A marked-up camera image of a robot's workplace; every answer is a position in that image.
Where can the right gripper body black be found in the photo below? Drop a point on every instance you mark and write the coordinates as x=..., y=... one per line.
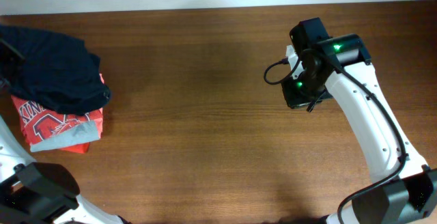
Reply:
x=304, y=91

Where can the navy blue shorts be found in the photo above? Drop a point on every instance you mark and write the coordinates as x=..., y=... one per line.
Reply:
x=52, y=69

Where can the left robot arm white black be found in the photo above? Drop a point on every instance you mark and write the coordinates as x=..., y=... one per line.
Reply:
x=44, y=193

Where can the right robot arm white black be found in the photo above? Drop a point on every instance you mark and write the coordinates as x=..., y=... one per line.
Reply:
x=403, y=186

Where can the grey folded t-shirt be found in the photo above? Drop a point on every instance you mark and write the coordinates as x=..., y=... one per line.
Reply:
x=84, y=132

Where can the red printed t-shirt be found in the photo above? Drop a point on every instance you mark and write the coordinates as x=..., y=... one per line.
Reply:
x=38, y=123

